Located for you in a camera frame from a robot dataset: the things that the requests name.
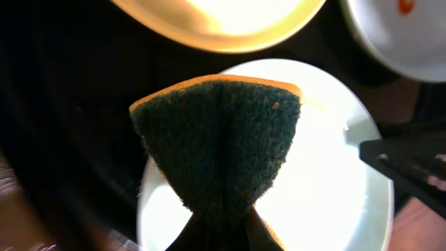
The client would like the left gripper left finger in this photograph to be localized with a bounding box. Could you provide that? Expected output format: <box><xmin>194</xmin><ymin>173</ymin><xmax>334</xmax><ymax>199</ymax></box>
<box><xmin>166</xmin><ymin>213</ymin><xmax>223</xmax><ymax>251</ymax></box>

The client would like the yellow plate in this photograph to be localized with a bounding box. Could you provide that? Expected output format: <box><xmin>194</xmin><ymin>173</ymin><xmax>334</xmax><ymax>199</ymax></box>
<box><xmin>112</xmin><ymin>0</ymin><xmax>325</xmax><ymax>54</ymax></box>

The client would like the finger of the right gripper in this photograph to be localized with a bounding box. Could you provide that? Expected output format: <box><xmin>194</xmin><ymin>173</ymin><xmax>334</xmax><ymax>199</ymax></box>
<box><xmin>359</xmin><ymin>134</ymin><xmax>445</xmax><ymax>217</ymax></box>

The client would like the light blue plate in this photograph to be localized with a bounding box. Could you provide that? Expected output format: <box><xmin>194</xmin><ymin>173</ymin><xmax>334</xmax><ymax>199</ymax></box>
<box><xmin>137</xmin><ymin>70</ymin><xmax>394</xmax><ymax>250</ymax></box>

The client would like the pale green plate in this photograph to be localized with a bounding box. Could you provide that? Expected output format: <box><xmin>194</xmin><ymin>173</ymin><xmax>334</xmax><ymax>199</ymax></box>
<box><xmin>339</xmin><ymin>0</ymin><xmax>445</xmax><ymax>83</ymax></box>

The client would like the green yellow sponge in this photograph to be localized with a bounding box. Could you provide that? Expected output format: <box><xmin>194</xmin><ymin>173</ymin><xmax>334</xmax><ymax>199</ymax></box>
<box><xmin>129</xmin><ymin>74</ymin><xmax>302</xmax><ymax>222</ymax></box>

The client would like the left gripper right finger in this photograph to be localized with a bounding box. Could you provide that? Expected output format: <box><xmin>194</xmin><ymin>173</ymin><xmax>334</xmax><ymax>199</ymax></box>
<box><xmin>243</xmin><ymin>207</ymin><xmax>283</xmax><ymax>251</ymax></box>

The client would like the round black tray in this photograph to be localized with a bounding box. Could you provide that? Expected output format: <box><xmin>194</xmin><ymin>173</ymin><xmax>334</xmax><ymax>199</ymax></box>
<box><xmin>1</xmin><ymin>1</ymin><xmax>379</xmax><ymax>248</ymax></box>

